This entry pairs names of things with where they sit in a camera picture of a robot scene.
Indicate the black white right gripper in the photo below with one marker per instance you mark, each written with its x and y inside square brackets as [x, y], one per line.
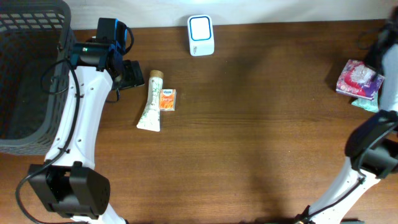
[367, 63]

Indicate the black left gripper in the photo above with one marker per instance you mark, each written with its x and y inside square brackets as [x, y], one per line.
[134, 73]

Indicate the orange tissue packet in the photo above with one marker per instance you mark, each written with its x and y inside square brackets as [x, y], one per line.
[167, 99]

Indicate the white tube with brown cap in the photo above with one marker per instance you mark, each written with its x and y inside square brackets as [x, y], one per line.
[150, 119]

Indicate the red purple floral pack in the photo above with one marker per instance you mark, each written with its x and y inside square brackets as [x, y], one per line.
[359, 81]

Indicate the mint green wipes packet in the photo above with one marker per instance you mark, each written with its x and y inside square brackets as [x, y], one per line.
[370, 105]

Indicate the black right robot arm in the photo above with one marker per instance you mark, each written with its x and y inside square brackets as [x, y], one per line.
[370, 155]

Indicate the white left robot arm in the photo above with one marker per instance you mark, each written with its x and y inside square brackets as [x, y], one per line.
[67, 183]

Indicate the white black barcode scanner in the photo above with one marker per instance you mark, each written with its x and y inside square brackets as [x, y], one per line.
[200, 35]

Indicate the grey plastic mesh basket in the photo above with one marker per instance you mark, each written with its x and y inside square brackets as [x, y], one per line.
[36, 40]

